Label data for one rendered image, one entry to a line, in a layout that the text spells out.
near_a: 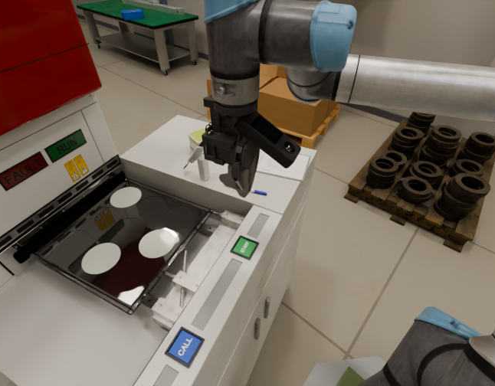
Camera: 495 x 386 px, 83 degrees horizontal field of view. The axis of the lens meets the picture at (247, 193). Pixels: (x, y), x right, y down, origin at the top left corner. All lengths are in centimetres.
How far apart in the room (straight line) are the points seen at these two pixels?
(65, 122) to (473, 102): 92
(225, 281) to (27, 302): 56
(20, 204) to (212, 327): 61
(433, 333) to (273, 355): 115
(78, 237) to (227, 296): 50
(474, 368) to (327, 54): 39
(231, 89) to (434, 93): 30
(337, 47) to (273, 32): 8
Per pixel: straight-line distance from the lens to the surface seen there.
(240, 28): 40
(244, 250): 72
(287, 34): 39
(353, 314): 179
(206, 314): 66
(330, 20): 39
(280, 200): 84
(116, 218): 96
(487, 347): 45
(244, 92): 43
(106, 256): 88
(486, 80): 54
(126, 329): 84
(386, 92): 50
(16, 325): 98
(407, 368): 57
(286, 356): 163
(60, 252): 95
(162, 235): 87
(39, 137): 93
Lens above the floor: 155
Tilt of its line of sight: 43 degrees down
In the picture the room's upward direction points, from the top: straight up
